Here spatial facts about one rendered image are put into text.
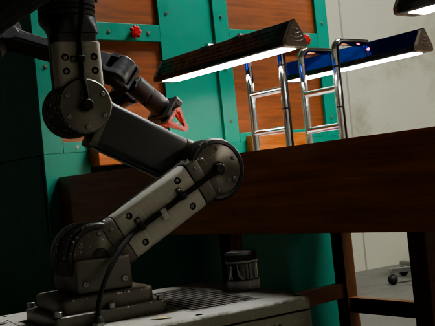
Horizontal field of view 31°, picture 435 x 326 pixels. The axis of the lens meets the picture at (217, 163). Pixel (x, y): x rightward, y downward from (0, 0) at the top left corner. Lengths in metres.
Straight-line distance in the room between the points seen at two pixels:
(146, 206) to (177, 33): 1.43
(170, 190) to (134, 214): 0.09
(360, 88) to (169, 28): 2.78
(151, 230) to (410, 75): 4.38
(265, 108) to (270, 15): 0.38
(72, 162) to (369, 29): 3.39
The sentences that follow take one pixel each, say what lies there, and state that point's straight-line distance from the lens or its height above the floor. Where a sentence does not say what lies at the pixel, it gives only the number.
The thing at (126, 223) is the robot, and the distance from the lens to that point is 1.49.
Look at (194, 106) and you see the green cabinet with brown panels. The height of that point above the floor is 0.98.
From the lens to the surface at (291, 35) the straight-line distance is 2.10.
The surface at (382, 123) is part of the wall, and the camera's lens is 5.53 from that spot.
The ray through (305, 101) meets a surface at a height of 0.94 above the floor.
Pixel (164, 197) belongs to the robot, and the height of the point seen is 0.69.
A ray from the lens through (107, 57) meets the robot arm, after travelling 2.12.
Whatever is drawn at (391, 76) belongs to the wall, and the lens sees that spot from 5.63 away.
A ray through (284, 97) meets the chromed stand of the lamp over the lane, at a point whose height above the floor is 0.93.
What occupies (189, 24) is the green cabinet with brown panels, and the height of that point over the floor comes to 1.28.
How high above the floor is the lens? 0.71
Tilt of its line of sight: 1 degrees up
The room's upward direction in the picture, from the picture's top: 6 degrees counter-clockwise
